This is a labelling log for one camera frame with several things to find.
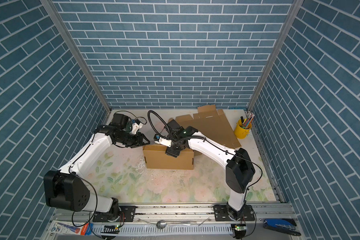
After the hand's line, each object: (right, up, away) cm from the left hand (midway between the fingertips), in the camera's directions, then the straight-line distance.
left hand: (147, 142), depth 81 cm
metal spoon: (+10, -38, -11) cm, 40 cm away
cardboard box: (+4, -9, +1) cm, 10 cm away
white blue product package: (-34, -39, -11) cm, 53 cm away
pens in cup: (+61, +10, +17) cm, 64 cm away
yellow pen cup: (+58, +4, +18) cm, 61 cm away
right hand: (+11, -2, +2) cm, 12 cm away
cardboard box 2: (+40, +10, +34) cm, 53 cm away
